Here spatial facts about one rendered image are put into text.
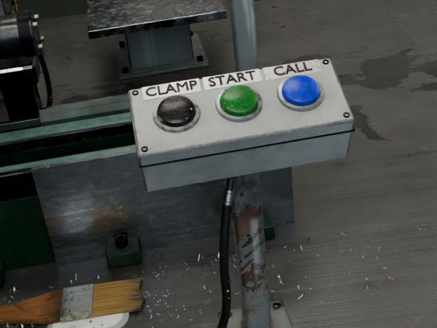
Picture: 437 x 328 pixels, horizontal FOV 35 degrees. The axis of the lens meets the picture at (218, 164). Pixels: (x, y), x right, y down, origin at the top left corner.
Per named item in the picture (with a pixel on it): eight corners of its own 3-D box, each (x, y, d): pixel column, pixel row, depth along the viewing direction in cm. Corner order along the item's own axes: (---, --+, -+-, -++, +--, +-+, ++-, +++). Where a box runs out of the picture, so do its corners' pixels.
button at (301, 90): (286, 119, 56) (287, 104, 54) (277, 91, 57) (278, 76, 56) (322, 112, 56) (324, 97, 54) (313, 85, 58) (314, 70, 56)
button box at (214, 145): (144, 194, 57) (136, 155, 52) (134, 127, 61) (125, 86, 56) (349, 159, 58) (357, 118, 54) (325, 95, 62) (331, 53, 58)
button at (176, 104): (161, 140, 55) (159, 125, 53) (156, 111, 56) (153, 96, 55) (199, 133, 55) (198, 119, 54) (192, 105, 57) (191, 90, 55)
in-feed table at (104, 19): (100, 94, 124) (87, 31, 118) (97, 42, 147) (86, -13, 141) (233, 73, 127) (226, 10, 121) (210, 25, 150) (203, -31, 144)
